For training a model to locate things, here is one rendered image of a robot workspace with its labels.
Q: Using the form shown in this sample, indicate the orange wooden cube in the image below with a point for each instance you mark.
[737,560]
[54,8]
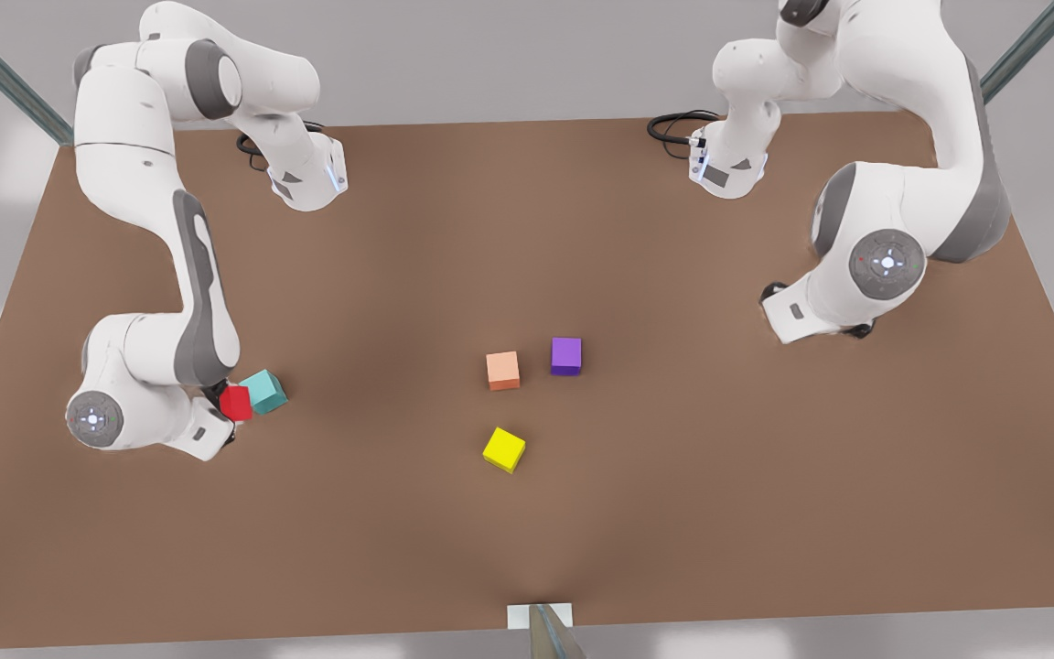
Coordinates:
[502,371]

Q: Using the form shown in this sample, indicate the silver frame post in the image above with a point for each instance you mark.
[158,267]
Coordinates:
[5,81]
[550,636]
[1030,48]

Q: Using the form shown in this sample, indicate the purple wooden cube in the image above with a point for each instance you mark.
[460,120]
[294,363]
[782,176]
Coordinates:
[566,355]

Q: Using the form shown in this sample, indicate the yellow wooden cube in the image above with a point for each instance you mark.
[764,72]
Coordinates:
[503,449]

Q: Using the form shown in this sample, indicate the teal blue wooden cube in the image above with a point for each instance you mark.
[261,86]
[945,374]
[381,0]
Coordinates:
[265,391]

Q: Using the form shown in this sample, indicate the red wooden cube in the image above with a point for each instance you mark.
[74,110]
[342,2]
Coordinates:
[237,404]

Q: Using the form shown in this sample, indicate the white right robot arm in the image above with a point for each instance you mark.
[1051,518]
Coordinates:
[138,183]

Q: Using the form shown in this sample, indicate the white post foot plate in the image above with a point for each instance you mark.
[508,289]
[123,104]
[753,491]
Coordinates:
[518,616]

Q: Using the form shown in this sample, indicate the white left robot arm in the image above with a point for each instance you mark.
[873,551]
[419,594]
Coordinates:
[911,197]

